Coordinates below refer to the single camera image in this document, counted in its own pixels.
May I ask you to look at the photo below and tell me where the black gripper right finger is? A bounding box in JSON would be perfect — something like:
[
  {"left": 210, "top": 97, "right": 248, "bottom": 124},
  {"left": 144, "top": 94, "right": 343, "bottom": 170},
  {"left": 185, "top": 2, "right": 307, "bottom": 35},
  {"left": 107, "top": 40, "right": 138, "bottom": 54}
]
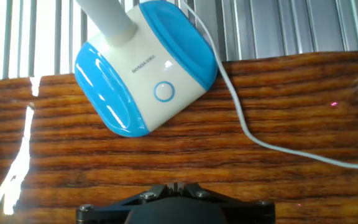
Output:
[{"left": 176, "top": 182, "right": 276, "bottom": 224}]

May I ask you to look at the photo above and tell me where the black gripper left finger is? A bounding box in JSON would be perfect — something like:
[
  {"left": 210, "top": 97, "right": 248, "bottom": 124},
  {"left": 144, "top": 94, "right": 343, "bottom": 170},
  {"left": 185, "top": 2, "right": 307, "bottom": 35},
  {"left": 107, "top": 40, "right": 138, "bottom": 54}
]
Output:
[{"left": 75, "top": 182, "right": 177, "bottom": 224}]

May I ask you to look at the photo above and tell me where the blue and white desk lamp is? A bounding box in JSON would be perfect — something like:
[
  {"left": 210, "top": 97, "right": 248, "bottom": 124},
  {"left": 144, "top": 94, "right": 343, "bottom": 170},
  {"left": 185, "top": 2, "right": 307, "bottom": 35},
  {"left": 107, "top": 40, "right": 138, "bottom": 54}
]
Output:
[{"left": 74, "top": 0, "right": 219, "bottom": 138}]

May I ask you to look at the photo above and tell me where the wood grain table mat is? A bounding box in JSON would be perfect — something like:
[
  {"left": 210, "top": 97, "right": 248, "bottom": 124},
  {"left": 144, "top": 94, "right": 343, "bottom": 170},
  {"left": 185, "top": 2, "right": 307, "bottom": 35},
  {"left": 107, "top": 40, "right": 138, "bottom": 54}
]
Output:
[{"left": 0, "top": 49, "right": 358, "bottom": 224}]

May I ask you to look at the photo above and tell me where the white lamp power cable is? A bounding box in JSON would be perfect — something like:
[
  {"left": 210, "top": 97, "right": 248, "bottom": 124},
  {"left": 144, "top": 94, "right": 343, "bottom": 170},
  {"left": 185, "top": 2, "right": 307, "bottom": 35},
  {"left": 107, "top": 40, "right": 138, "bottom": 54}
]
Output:
[{"left": 181, "top": 0, "right": 358, "bottom": 185}]

